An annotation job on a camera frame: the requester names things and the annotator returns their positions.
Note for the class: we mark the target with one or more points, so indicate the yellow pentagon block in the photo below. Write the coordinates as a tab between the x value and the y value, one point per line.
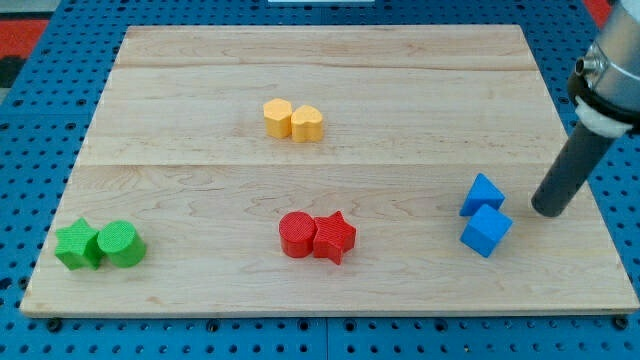
277	117

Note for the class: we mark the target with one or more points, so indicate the wooden board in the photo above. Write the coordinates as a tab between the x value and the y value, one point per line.
178	147

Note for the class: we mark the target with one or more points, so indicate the red star block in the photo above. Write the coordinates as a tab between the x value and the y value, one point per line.
333	238

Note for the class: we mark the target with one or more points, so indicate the blue cube block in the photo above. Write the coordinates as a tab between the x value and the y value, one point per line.
485	230

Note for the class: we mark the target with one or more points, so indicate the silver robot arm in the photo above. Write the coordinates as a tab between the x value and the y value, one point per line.
605	83

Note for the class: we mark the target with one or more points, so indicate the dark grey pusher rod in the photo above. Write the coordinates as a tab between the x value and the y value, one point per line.
580	154

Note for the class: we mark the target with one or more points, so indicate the green cylinder block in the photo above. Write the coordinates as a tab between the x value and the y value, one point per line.
121	243

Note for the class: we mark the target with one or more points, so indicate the blue triangle block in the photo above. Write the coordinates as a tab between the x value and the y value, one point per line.
482	192

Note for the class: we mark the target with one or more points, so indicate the yellow heart block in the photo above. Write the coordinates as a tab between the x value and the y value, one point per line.
307	124

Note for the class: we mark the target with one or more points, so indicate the green star block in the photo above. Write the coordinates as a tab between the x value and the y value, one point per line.
78	247

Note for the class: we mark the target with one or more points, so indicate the red cylinder block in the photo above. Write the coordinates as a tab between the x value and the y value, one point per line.
297	231

